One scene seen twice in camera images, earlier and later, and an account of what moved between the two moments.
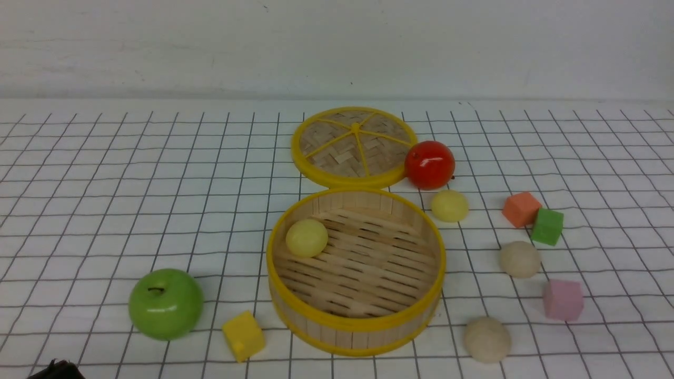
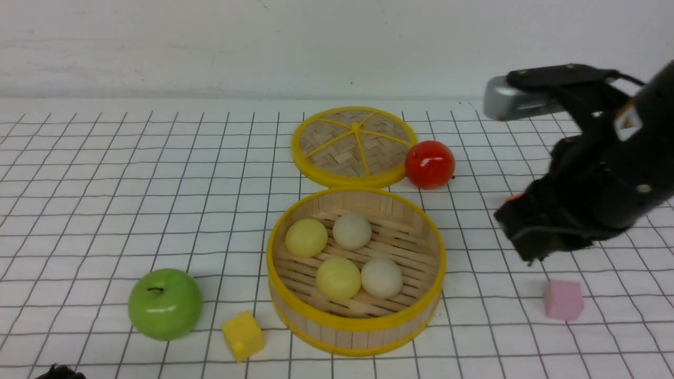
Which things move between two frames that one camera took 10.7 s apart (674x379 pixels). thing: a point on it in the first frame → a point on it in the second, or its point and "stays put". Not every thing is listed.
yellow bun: (306, 238) stays put
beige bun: (487, 340) → (352, 232)
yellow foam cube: (244, 336) stays put
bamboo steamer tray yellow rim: (377, 285) stays put
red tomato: (429, 165) stays put
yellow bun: (450, 206) → (338, 278)
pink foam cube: (563, 300) stays put
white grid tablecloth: (95, 195) stays put
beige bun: (519, 259) → (381, 278)
